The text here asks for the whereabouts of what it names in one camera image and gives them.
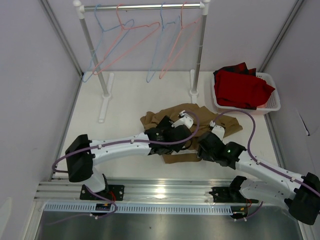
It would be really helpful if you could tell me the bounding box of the right blue wire hanger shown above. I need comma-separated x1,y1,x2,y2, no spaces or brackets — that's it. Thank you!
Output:
145,2,181,83

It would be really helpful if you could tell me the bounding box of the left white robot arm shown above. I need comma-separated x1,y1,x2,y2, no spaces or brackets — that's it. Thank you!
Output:
65,113,194,200

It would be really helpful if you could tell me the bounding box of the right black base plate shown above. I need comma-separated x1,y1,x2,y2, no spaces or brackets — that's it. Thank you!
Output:
208,186,249,204

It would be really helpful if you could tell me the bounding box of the aluminium mounting rail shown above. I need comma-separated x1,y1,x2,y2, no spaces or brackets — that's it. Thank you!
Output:
34,177,232,205

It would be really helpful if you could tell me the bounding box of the white plastic basket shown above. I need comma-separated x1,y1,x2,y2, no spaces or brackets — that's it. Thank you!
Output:
211,72,281,115

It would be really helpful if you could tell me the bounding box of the blue wire hanger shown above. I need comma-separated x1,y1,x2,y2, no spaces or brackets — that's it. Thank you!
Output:
145,2,181,83
81,4,135,83

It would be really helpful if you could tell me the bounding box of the red folded garment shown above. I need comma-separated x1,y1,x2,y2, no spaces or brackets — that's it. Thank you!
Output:
213,62,275,110

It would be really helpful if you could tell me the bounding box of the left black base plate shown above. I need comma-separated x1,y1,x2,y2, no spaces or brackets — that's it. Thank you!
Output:
79,184,125,201

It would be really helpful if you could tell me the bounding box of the leftmost blue wire hanger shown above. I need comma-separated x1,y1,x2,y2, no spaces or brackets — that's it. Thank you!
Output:
81,4,135,83

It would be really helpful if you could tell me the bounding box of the pink wire hanger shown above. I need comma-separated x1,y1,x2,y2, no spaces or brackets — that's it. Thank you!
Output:
92,2,161,76
159,1,201,80

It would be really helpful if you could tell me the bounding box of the white slotted cable duct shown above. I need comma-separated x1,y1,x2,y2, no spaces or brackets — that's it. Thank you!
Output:
44,201,233,216

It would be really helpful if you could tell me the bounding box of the metal clothes rack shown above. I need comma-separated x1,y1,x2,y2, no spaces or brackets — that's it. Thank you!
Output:
73,0,211,123

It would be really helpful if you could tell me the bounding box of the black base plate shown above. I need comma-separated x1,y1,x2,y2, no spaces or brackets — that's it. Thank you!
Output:
79,184,125,201
208,186,249,204

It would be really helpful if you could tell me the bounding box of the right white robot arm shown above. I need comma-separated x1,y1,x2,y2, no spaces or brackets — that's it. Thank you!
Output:
198,132,320,226

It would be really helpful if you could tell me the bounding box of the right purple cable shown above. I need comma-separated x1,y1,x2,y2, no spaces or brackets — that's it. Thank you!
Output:
212,109,320,222

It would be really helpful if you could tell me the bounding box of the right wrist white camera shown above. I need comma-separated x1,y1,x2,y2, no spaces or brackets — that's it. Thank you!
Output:
209,121,225,140

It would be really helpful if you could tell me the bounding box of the tan brown skirt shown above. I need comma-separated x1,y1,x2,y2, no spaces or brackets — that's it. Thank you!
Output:
140,103,243,150

